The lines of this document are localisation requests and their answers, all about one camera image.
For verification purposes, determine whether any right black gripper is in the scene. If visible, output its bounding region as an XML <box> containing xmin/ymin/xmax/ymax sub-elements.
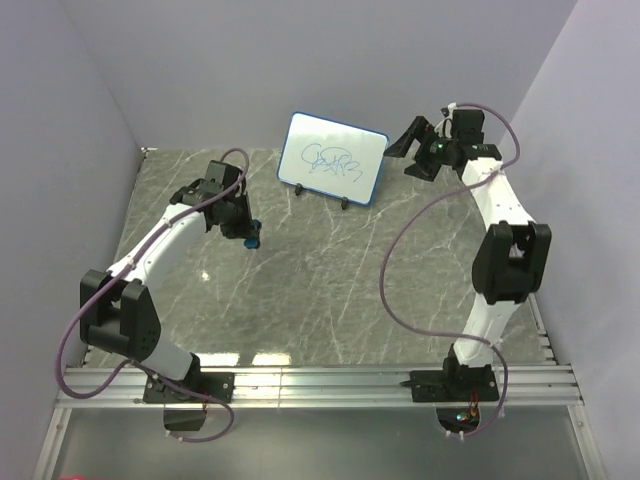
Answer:
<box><xmin>381</xmin><ymin>117</ymin><xmax>456</xmax><ymax>183</ymax></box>

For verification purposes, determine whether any blue heart-shaped eraser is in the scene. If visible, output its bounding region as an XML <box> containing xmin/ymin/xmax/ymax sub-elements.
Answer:
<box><xmin>243</xmin><ymin>219</ymin><xmax>262</xmax><ymax>250</ymax></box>

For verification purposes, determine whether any blue-framed whiteboard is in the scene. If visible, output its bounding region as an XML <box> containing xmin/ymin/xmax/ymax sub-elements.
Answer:
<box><xmin>277</xmin><ymin>112</ymin><xmax>389</xmax><ymax>206</ymax></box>

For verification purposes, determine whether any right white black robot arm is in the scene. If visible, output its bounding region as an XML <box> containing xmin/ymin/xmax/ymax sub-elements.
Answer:
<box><xmin>384</xmin><ymin>109</ymin><xmax>552</xmax><ymax>403</ymax></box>

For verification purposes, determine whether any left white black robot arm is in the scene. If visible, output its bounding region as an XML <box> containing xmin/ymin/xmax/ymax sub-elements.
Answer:
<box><xmin>79</xmin><ymin>179</ymin><xmax>261</xmax><ymax>402</ymax></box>

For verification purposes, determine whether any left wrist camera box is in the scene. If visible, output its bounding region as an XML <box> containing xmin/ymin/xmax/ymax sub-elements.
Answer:
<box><xmin>204</xmin><ymin>160</ymin><xmax>243</xmax><ymax>190</ymax></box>

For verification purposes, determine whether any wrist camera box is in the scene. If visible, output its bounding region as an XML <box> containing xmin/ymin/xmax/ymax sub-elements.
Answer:
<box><xmin>204</xmin><ymin>160</ymin><xmax>243</xmax><ymax>190</ymax></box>
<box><xmin>450</xmin><ymin>109</ymin><xmax>485</xmax><ymax>137</ymax></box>

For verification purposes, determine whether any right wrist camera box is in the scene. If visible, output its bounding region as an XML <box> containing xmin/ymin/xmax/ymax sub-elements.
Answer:
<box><xmin>450</xmin><ymin>109</ymin><xmax>485</xmax><ymax>137</ymax></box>

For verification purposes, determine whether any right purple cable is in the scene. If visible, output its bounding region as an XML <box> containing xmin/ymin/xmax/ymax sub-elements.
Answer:
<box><xmin>379</xmin><ymin>102</ymin><xmax>521</xmax><ymax>439</ymax></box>

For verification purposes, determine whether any purple cable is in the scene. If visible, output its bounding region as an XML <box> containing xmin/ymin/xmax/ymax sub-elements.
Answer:
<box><xmin>58</xmin><ymin>148</ymin><xmax>250</xmax><ymax>443</ymax></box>
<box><xmin>379</xmin><ymin>102</ymin><xmax>521</xmax><ymax>439</ymax></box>

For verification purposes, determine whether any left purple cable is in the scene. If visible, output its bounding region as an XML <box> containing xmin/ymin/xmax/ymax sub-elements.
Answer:
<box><xmin>58</xmin><ymin>148</ymin><xmax>250</xmax><ymax>443</ymax></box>

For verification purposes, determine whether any aluminium mounting rail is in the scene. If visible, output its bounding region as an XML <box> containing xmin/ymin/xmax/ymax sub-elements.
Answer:
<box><xmin>54</xmin><ymin>365</ymin><xmax>583</xmax><ymax>409</ymax></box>

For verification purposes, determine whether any right side aluminium rail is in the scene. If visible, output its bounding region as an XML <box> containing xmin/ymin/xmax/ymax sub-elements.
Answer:
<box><xmin>482</xmin><ymin>149</ymin><xmax>559</xmax><ymax>364</ymax></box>

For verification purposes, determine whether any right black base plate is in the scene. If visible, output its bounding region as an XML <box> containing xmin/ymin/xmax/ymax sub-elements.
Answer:
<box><xmin>402</xmin><ymin>368</ymin><xmax>500</xmax><ymax>403</ymax></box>

